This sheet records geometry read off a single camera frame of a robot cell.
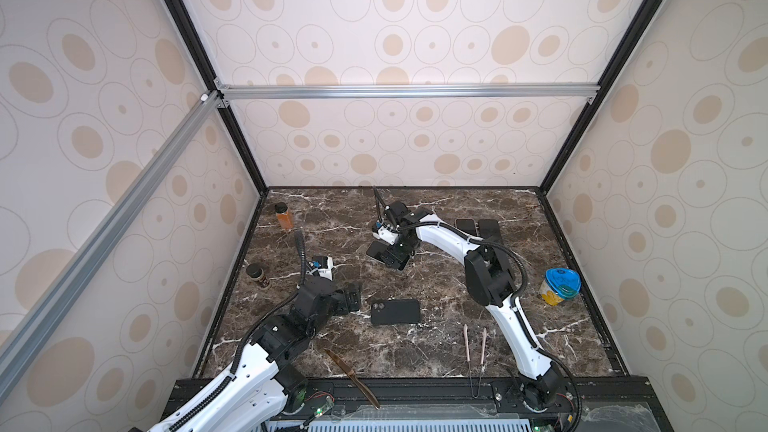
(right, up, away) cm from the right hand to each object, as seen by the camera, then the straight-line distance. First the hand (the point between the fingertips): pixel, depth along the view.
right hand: (396, 253), depth 102 cm
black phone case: (0, -16, -13) cm, 20 cm away
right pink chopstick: (+24, -22, -20) cm, 39 cm away
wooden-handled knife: (-12, -29, -24) cm, 39 cm away
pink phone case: (+27, +9, +9) cm, 30 cm away
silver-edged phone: (-7, +2, -3) cm, 8 cm away
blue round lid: (+47, -6, -18) cm, 51 cm away
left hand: (-11, -5, -25) cm, 27 cm away
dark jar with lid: (-41, -3, -16) cm, 44 cm away
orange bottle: (-38, +12, +2) cm, 40 cm away
